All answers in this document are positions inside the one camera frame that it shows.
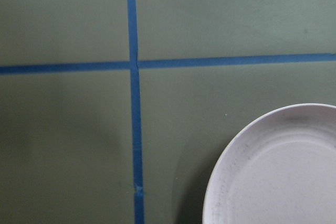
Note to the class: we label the pink plate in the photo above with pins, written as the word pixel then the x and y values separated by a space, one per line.
pixel 280 168

